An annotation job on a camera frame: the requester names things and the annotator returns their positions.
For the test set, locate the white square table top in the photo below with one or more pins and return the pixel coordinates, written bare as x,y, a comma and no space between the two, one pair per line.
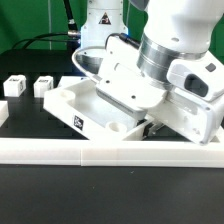
83,110

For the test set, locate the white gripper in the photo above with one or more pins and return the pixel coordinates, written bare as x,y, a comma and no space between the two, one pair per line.
181,90

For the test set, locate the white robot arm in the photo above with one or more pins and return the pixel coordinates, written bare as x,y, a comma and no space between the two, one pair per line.
182,25

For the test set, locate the white marker tag plate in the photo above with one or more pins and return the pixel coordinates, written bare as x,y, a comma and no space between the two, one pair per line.
69,80

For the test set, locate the white U-shaped obstacle fence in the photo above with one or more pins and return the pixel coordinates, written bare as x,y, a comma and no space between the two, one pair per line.
126,153

